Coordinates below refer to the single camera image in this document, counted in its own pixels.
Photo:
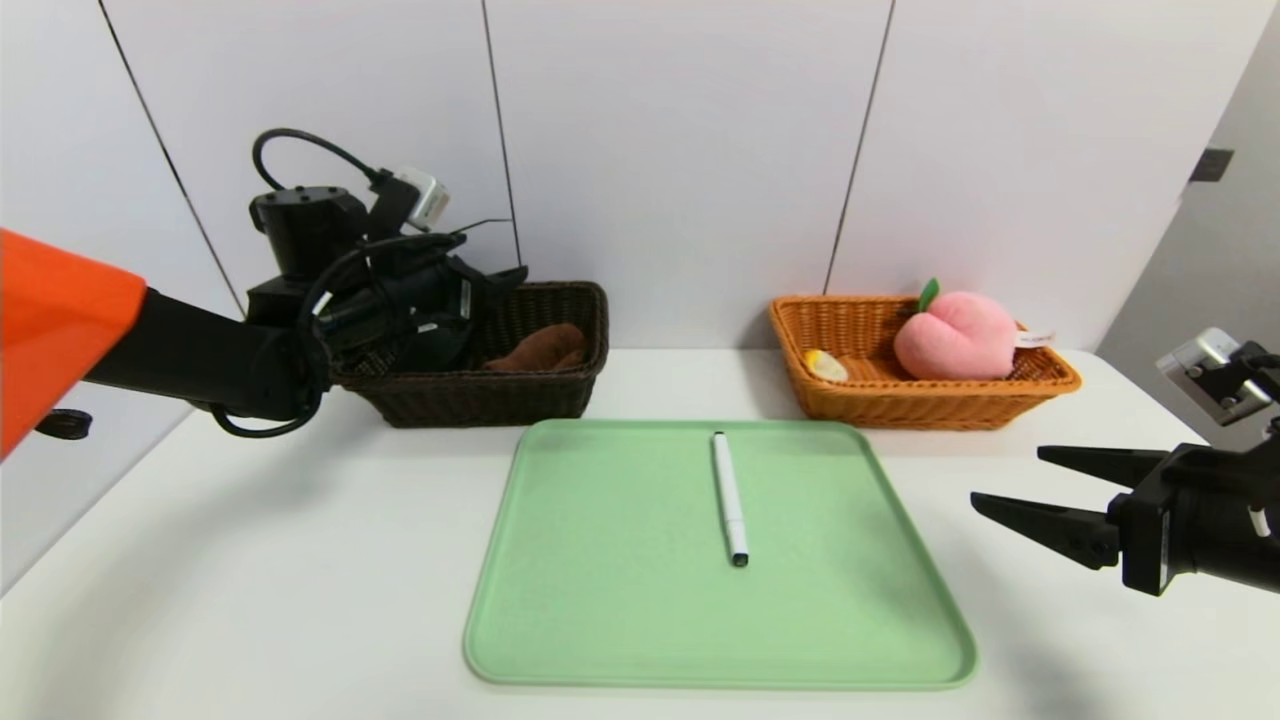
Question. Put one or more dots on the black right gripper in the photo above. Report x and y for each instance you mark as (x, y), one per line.
(1140, 535)

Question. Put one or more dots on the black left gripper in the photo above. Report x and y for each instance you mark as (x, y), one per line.
(462, 297)

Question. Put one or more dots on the pink plush peach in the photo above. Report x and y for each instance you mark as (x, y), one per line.
(955, 335)

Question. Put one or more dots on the orange white toy fruit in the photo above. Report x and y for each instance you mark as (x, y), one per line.
(825, 366)

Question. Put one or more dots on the white marker pen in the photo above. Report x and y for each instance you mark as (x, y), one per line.
(728, 495)

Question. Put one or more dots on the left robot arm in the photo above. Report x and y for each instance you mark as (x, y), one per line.
(180, 350)

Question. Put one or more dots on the dark brown wicker basket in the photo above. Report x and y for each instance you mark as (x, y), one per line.
(500, 395)

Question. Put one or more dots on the orange wicker basket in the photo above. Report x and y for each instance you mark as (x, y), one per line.
(900, 408)

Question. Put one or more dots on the light green plastic tray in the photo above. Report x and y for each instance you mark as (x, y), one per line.
(620, 600)

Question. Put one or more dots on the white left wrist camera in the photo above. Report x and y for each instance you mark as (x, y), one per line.
(425, 197)

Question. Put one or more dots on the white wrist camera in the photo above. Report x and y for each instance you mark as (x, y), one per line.
(425, 197)
(1215, 375)

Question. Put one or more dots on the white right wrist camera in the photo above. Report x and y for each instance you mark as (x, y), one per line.
(1215, 375)

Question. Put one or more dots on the dark grey wall bracket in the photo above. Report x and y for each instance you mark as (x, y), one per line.
(1211, 166)

